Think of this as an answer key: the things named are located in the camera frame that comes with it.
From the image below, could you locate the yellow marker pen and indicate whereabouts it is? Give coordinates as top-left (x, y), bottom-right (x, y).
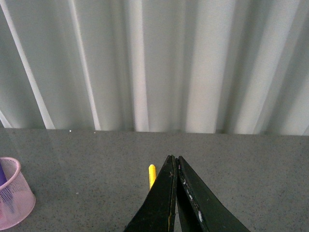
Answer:
top-left (148, 164), bottom-right (156, 190)

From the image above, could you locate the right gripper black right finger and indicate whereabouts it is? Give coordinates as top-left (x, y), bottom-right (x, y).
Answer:
top-left (177, 156), bottom-right (248, 232)

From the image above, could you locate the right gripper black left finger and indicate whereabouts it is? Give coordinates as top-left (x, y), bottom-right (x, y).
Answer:
top-left (124, 155), bottom-right (178, 232)

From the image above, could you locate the pink mesh pen cup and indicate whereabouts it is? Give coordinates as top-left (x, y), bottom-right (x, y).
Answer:
top-left (0, 157), bottom-right (36, 230)

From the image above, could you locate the white pleated curtain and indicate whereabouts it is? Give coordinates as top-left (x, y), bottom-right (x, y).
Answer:
top-left (0, 0), bottom-right (309, 135)

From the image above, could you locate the purple marker pen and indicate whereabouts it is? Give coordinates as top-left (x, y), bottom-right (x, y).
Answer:
top-left (0, 165), bottom-right (15, 214)

